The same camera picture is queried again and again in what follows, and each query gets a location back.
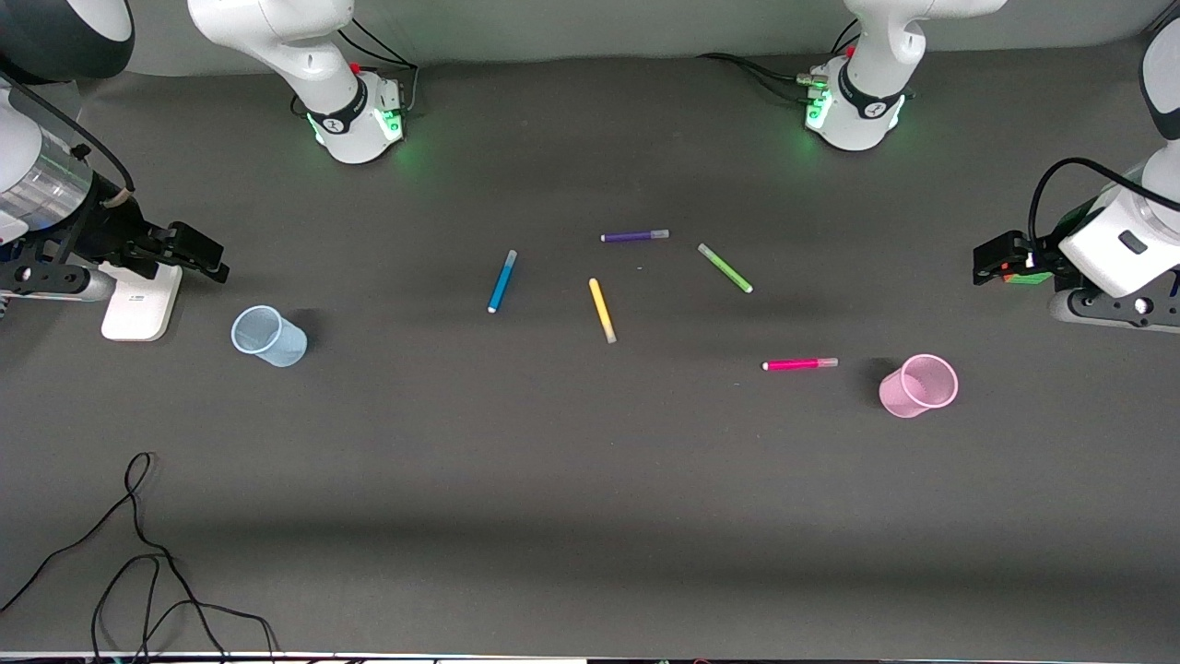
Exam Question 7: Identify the white rectangular block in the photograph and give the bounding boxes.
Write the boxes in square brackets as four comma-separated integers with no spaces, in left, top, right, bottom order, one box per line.
[100,262,183,343]

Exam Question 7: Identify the blue marker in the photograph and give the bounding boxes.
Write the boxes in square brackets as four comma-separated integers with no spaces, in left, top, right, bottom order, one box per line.
[487,249,519,314]

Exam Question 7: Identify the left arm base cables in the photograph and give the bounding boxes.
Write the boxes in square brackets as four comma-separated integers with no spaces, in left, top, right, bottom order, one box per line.
[698,18,860,104]

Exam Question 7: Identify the green marker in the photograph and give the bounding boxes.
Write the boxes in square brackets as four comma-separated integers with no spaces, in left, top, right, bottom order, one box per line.
[697,243,755,295]

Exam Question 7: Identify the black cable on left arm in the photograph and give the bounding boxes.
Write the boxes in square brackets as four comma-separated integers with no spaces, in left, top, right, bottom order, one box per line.
[1030,157,1153,245]

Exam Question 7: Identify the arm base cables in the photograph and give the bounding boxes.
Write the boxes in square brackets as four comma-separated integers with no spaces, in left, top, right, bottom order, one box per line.
[293,18,421,121]
[698,18,860,104]

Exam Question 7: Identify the translucent blue cup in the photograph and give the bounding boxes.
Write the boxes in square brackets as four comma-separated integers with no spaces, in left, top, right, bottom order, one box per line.
[230,304,308,368]

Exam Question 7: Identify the black cable on table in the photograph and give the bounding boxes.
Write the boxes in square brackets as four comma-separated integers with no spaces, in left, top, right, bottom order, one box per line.
[0,451,277,661]

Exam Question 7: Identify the Rubik's cube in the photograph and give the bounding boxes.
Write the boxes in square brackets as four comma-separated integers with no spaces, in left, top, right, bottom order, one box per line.
[1003,254,1053,286]

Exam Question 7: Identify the yellow marker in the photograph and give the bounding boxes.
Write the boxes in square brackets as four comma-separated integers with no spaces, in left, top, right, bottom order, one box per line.
[588,277,618,345]

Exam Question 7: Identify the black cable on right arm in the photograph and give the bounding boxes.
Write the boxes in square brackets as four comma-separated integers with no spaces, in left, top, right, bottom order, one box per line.
[0,55,137,195]

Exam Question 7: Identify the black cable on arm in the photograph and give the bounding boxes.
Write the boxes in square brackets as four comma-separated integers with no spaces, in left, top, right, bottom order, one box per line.
[0,55,137,195]
[1030,157,1153,245]

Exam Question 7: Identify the pink mesh cup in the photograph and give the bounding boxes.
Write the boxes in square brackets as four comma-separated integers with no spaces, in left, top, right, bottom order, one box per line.
[879,353,960,419]

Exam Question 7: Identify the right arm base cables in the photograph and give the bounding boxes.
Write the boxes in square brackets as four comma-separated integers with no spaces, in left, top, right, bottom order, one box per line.
[293,18,421,121]

